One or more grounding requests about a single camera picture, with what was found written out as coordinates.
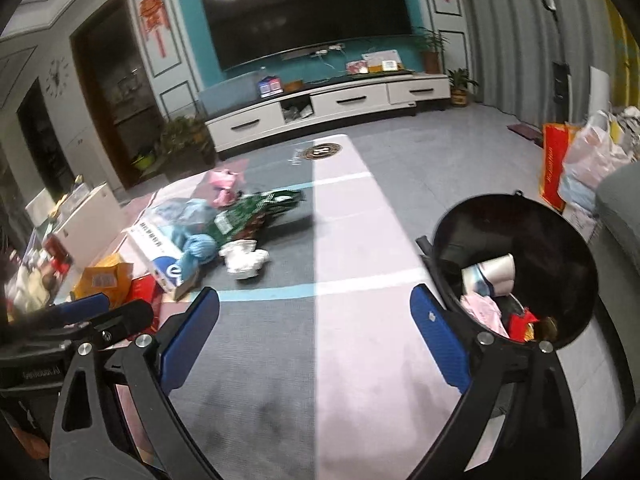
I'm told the paper cup in bin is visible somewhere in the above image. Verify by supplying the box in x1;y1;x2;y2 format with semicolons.
461;254;515;297

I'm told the white and blue box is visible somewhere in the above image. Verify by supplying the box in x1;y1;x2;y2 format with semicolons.
126;220;200;301

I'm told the white tissue paper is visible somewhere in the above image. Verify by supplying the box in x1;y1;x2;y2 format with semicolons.
219;240;270;281

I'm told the red snack packet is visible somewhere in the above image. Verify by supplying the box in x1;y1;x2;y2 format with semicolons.
508;308;539;344

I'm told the round wall clock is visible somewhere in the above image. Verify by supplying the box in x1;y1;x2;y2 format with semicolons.
46;58;70;98

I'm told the white TV cabinet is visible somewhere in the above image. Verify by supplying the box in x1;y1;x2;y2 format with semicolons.
206;74;450;152

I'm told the pink plastic bag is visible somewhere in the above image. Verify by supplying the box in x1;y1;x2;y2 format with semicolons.
561;110;632;191

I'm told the grey sofa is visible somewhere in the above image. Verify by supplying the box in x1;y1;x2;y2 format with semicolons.
589;162;640;388

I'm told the red gift bag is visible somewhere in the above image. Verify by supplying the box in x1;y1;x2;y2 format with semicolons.
539;122;579;212

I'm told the blue box on cabinet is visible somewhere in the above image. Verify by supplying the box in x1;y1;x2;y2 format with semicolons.
258;76;283;99

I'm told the large black television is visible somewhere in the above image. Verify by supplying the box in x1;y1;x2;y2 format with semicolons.
202;0;412;70

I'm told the potted plant by door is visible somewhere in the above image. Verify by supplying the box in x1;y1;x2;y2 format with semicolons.
142;116;218;182

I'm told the yellow potato chip bag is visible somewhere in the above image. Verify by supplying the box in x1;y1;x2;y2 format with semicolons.
72;252;134;309

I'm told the white framed card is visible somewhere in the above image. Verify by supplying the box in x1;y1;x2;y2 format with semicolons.
361;49;405;73

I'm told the blue crumpled cloth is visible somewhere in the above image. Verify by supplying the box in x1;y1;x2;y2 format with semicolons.
144;198;219;282

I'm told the tall potted plant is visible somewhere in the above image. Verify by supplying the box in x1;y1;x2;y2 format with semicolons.
412;27;447;74

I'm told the white storage box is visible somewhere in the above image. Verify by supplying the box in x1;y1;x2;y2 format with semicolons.
53;183;127;268

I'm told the green snack bag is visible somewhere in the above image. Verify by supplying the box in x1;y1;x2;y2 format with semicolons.
204;188;305;247

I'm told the pink crumpled wrapper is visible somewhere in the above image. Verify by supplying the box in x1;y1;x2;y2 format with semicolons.
208;169;244;209

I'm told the red knot wall ornament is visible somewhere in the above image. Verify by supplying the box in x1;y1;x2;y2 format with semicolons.
139;0;170;58

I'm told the black round trash bin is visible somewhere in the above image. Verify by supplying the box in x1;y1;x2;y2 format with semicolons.
416;192;599;348

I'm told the small potted plant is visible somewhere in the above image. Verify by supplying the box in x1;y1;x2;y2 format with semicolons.
447;68;480;107

